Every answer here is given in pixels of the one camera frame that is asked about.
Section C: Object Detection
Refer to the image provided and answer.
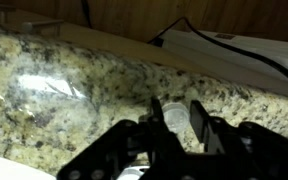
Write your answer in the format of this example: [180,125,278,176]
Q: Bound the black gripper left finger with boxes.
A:
[56,96,187,180]

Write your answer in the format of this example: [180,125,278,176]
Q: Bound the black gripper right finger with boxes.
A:
[189,99,288,180]

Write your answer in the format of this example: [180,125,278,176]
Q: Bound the white contact lens case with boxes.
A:
[161,101,191,135]

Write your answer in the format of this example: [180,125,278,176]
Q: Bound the crumpled clear plastic wrapper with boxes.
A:
[2,56,97,124]

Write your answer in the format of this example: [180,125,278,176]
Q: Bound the white sink basin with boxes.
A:
[0,152,58,180]

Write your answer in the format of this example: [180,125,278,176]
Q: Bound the black power cable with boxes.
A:
[146,16,288,95]

